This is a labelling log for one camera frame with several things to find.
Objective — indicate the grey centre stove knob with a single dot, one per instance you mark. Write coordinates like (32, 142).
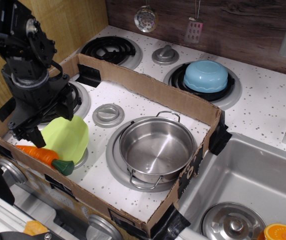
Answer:
(108, 115)

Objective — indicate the grey knob under plate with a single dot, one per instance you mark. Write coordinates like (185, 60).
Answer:
(83, 159)

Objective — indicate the grey panel knob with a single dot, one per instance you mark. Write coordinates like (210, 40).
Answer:
(12, 174)
(101, 229)

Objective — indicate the grey stove knob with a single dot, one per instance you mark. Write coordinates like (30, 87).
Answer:
(108, 115)
(165, 56)

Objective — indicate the black burner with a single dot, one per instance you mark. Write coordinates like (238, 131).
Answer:
(50, 114)
(112, 49)
(176, 79)

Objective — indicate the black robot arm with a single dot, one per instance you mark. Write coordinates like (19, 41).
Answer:
(24, 46)

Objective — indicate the stainless steel pot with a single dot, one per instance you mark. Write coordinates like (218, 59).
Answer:
(156, 149)

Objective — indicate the grey front panel knob left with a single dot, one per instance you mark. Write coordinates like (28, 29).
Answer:
(12, 174)

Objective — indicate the orange toy carrot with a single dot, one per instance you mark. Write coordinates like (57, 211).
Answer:
(50, 158)

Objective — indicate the front left black burner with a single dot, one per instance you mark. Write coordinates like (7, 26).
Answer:
(50, 114)

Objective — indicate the grey back stove knob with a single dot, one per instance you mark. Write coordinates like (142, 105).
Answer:
(165, 56)

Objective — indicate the back left black burner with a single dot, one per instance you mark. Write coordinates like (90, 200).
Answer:
(112, 49)

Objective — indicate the hanging metal grater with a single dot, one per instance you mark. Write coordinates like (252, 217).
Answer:
(194, 28)

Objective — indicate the grey front panel knob right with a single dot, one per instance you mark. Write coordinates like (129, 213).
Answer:
(101, 229)

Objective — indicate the grey sink basin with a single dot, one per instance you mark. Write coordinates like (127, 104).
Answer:
(246, 172)

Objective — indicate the silver pot lid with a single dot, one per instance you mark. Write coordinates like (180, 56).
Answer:
(231, 221)

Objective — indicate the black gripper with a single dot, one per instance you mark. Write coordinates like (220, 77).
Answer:
(32, 99)

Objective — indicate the light blue plastic bowl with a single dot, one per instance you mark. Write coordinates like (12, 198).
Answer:
(206, 76)

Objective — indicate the back right black burner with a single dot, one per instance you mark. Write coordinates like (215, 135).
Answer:
(176, 79)

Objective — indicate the orange slice toy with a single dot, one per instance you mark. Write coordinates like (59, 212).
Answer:
(275, 231)

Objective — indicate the hanging round metal strainer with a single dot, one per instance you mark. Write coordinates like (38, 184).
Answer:
(146, 18)

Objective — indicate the brown cardboard fence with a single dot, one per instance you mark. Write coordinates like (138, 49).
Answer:
(138, 215)

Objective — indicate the yellow sponge piece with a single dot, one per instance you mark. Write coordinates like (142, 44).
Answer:
(34, 227)

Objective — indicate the light green plastic plate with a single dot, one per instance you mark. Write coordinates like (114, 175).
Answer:
(69, 139)

